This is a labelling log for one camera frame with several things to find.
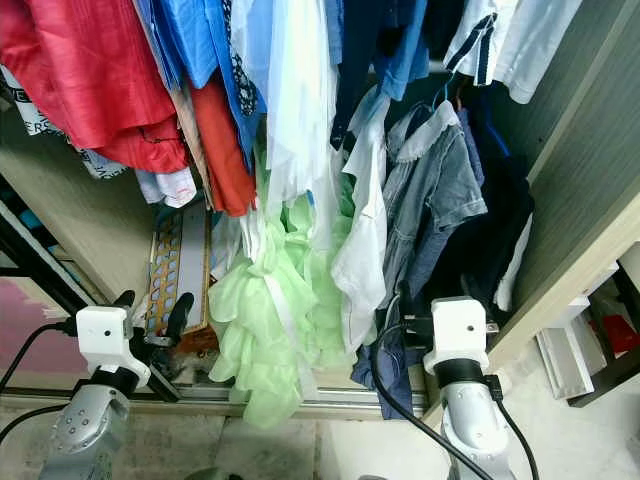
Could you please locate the orange garment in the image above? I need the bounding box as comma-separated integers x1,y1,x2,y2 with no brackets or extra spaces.
190,75,258,218

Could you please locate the white shirt navy trim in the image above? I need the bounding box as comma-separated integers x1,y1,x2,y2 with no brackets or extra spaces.
443,0,583,106

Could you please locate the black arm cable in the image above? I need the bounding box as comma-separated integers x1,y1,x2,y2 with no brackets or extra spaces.
368,320,543,480
0,318,81,443

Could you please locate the light green ruffled dress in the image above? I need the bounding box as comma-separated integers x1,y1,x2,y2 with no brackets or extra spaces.
208,150,356,431

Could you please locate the white box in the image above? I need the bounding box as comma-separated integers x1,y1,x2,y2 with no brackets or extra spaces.
535,300,606,401

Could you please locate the bright blue shirt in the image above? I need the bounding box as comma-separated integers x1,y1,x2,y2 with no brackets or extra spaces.
155,0,251,141

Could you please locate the orange perforated foam mat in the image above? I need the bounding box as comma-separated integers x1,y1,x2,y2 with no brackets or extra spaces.
148,205,213,336

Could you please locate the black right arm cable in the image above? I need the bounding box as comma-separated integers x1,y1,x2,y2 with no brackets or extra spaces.
368,320,543,480

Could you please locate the dark navy garment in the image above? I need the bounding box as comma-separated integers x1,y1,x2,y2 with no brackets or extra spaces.
420,95,536,321

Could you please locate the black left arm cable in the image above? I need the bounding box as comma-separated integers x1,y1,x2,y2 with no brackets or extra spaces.
0,318,81,443

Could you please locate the long white shirt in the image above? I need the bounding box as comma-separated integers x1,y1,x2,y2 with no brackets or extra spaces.
330,90,391,356

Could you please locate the small red object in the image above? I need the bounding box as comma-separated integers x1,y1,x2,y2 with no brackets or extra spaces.
595,310,640,356

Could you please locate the red shirt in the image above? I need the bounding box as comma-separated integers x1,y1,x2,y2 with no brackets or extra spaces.
0,0,191,174

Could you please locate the black framed sliding door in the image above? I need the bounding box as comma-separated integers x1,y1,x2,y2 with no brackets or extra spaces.
0,200,101,396

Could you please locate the grey wood wardrobe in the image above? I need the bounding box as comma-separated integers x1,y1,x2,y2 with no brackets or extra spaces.
0,0,640,433

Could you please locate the white pink-print garment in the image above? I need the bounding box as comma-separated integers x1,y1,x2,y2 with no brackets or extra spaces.
135,165,201,209

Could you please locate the white black-lettered garment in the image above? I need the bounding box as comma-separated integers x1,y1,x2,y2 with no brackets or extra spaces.
0,65,129,181

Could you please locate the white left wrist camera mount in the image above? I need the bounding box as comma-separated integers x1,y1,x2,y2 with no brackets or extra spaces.
77,305,151,377

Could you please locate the white sheer garment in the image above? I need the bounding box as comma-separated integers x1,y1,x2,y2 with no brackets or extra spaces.
232,0,339,216

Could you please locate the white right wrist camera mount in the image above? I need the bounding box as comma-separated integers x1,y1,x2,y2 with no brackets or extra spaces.
422,297,497,377

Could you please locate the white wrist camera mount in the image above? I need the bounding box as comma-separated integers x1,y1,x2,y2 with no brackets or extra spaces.
422,297,497,377
77,305,151,377

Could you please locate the navy floral garment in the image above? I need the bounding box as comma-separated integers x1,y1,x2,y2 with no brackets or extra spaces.
222,0,258,116

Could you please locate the grey denim shirt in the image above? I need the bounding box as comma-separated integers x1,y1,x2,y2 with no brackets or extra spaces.
350,100,489,421

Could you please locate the blue denim shirt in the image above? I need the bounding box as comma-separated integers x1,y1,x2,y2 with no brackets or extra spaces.
325,0,431,131

